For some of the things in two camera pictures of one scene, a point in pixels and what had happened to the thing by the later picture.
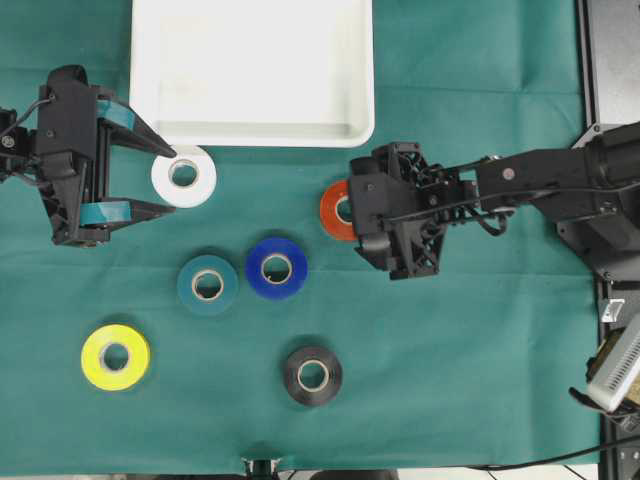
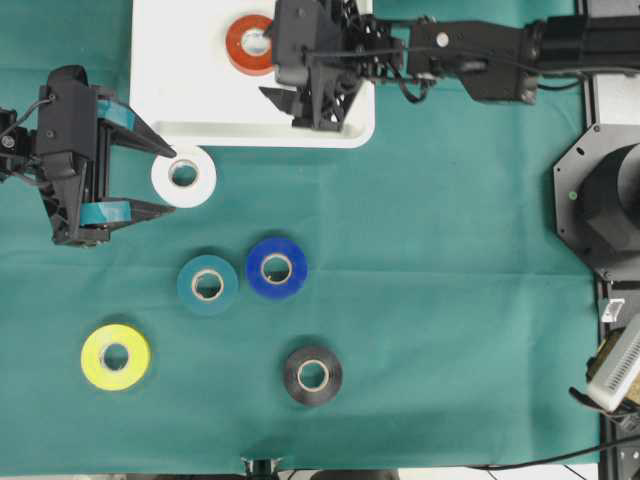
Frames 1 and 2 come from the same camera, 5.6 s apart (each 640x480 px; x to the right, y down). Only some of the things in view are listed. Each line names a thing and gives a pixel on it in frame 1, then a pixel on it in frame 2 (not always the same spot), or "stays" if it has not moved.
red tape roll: x=335 y=227 → x=241 y=60
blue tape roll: x=276 y=267 stays
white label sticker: x=613 y=309 stays
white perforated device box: x=618 y=366 stays
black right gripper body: x=399 y=208 → x=320 y=50
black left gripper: x=67 y=131 stays
